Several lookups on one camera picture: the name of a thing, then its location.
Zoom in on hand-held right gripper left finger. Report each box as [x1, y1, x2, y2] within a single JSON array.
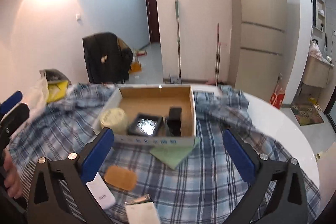
[[26, 127, 115, 224]]

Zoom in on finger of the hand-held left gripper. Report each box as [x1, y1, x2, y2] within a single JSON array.
[[0, 91, 24, 113], [0, 103, 30, 153]]

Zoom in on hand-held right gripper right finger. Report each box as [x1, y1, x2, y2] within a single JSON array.
[[223, 129, 309, 224]]

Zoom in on orange pad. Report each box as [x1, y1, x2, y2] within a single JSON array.
[[104, 165, 137, 191]]

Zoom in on round cream tin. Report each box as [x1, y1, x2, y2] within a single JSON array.
[[100, 108, 129, 135]]

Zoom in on white rectangular device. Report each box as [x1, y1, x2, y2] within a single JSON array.
[[86, 174, 115, 210]]

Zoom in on black square window box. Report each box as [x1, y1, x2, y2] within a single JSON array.
[[127, 113, 164, 136]]

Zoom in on green card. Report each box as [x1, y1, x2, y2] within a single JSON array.
[[150, 137, 200, 169]]

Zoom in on black battery pack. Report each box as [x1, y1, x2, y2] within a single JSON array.
[[167, 107, 183, 136]]

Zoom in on grey card box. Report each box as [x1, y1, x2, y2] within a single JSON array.
[[125, 201, 161, 224]]

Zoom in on white cardboard box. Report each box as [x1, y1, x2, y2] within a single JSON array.
[[92, 84, 197, 147]]

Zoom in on person's left hand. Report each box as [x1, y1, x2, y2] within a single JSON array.
[[4, 153, 23, 199]]

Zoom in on white plastic bag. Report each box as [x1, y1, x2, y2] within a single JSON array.
[[26, 77, 50, 114]]

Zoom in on striped cloth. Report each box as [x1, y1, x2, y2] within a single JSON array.
[[16, 161, 87, 223]]

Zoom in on blue plaid cloth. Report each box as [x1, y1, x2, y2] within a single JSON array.
[[8, 82, 322, 224]]

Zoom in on yellow packet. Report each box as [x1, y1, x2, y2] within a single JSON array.
[[47, 81, 69, 104]]

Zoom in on red bag on floor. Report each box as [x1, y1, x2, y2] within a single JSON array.
[[270, 84, 286, 110]]

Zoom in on patterned floor mat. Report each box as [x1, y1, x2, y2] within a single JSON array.
[[289, 104, 324, 126]]

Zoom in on orange cardboard box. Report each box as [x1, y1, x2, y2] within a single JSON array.
[[130, 61, 143, 74]]

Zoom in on chair with dark jacket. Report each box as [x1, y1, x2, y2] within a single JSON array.
[[82, 32, 133, 84]]

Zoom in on beige vanity cabinet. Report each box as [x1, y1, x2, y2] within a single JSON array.
[[302, 55, 335, 88]]

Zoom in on beige refrigerator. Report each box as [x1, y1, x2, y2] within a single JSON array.
[[227, 0, 288, 103]]

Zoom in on pile of clothes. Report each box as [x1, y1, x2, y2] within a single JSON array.
[[308, 39, 323, 59]]

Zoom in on dark red door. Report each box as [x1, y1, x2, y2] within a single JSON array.
[[144, 0, 160, 44]]

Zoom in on mop with metal handle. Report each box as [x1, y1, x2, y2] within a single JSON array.
[[169, 0, 183, 84]]

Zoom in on wall niche shelf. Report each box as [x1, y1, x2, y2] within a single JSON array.
[[316, 0, 326, 33]]

